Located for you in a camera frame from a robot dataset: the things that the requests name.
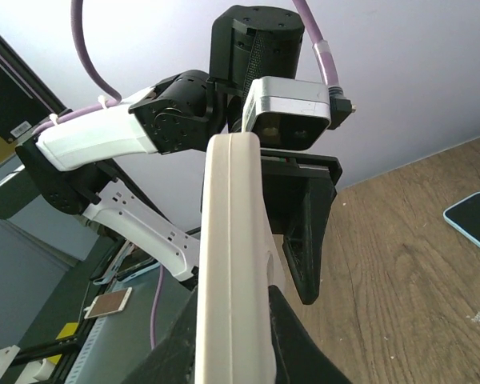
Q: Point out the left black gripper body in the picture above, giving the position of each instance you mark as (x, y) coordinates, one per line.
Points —
(284, 178)

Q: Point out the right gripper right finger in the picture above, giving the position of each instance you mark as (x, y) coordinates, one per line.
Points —
(298, 358)

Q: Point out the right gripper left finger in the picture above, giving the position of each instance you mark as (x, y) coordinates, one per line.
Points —
(173, 359)

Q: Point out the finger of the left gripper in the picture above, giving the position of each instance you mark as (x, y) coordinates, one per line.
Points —
(303, 237)

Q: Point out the beige phone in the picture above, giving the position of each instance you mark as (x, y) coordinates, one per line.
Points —
(238, 262)

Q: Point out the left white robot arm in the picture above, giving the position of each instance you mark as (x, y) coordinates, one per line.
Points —
(271, 74)

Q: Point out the gold phone on shelf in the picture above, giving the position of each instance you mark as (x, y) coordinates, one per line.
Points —
(109, 303)

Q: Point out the blue cased phone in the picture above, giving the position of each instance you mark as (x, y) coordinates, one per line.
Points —
(464, 216)

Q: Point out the light blue slotted strip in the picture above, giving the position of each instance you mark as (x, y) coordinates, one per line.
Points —
(91, 359)

